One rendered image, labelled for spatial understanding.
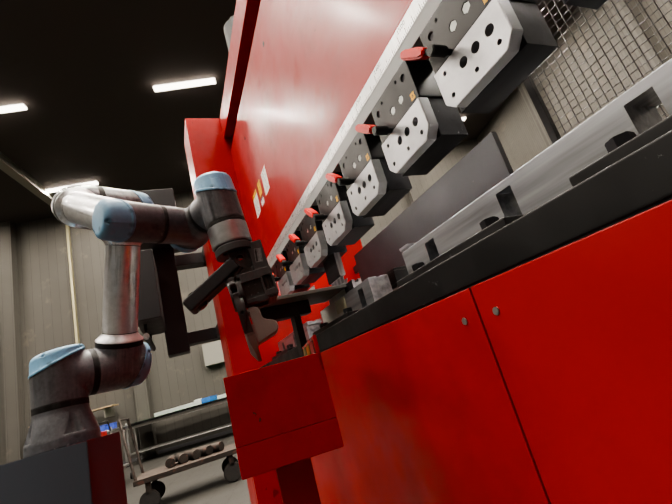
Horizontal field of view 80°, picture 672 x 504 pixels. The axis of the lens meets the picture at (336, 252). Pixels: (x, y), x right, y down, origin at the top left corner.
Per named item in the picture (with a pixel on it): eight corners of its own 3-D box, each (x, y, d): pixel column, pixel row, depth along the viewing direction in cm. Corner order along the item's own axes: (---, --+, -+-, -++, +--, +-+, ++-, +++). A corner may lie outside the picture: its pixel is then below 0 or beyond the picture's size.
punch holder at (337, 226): (328, 248, 117) (314, 198, 122) (354, 244, 121) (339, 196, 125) (347, 227, 104) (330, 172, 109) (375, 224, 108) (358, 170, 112)
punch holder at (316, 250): (308, 270, 135) (297, 225, 139) (331, 266, 138) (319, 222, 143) (323, 254, 122) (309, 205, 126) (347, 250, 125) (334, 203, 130)
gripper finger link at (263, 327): (287, 350, 68) (270, 299, 70) (252, 362, 66) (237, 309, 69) (286, 351, 71) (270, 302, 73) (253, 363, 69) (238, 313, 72)
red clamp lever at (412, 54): (397, 49, 69) (433, 43, 60) (417, 51, 70) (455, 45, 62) (396, 61, 69) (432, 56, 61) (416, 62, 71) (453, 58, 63)
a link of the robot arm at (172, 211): (145, 220, 83) (168, 193, 76) (195, 224, 91) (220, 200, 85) (151, 254, 80) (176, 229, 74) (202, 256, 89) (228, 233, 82)
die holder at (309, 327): (281, 362, 190) (277, 342, 192) (293, 359, 192) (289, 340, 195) (312, 347, 146) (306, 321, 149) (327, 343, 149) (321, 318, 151)
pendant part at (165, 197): (152, 362, 235) (134, 229, 258) (197, 351, 244) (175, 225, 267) (143, 350, 190) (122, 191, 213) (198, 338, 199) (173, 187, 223)
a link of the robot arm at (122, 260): (78, 390, 107) (85, 187, 108) (136, 379, 118) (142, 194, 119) (93, 401, 99) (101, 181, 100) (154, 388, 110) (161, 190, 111)
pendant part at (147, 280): (144, 337, 231) (136, 278, 240) (166, 332, 235) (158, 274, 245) (134, 321, 191) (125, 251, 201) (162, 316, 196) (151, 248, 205)
